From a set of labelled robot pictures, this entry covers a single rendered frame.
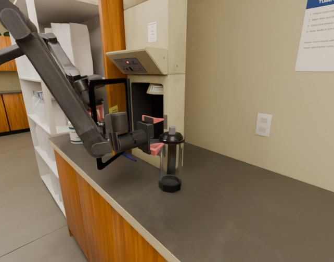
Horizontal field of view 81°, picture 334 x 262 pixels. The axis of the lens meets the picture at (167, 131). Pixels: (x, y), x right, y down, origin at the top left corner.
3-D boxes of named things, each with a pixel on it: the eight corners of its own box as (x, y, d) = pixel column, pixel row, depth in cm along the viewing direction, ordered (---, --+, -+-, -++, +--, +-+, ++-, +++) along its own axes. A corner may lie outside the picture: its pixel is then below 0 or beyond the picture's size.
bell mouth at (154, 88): (164, 90, 113) (164, 80, 112) (187, 92, 101) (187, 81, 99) (139, 92, 102) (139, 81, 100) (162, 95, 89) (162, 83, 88)
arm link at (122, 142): (110, 152, 64) (118, 155, 59) (106, 131, 62) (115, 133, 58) (128, 147, 68) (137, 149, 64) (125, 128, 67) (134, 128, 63)
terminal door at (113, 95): (130, 147, 115) (126, 77, 104) (99, 171, 88) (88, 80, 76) (129, 147, 116) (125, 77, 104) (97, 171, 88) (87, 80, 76)
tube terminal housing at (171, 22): (162, 144, 135) (161, 19, 112) (199, 158, 112) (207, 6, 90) (131, 154, 119) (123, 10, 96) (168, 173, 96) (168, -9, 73)
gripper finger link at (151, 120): (169, 114, 71) (149, 118, 64) (169, 133, 73) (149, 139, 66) (157, 112, 75) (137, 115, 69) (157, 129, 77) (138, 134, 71)
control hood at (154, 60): (126, 74, 105) (125, 53, 102) (168, 74, 82) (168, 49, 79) (106, 74, 97) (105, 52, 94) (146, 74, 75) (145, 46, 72)
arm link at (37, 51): (14, 29, 55) (-8, 13, 45) (34, 21, 56) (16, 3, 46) (96, 154, 67) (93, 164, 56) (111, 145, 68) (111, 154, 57)
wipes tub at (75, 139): (86, 136, 150) (84, 117, 145) (93, 141, 140) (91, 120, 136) (68, 141, 141) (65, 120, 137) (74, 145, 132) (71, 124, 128)
